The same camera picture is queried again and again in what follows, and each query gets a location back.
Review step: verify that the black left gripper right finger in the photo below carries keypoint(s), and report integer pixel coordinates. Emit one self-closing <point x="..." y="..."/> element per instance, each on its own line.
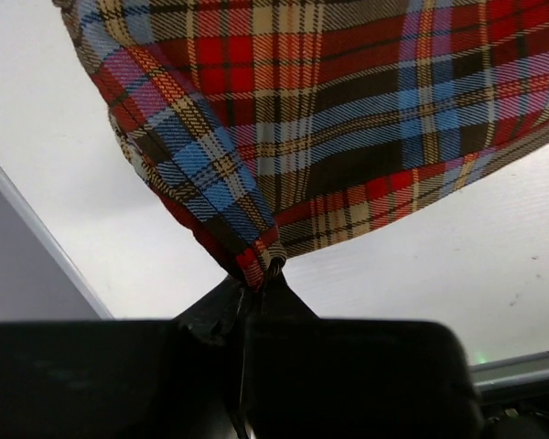
<point x="304" y="376"/>

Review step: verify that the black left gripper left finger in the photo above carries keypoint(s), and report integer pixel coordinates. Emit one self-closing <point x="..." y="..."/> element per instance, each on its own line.
<point x="121" y="378"/>

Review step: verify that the red plaid long sleeve shirt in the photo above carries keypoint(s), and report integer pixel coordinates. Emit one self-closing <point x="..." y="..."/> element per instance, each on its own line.
<point x="271" y="129"/>

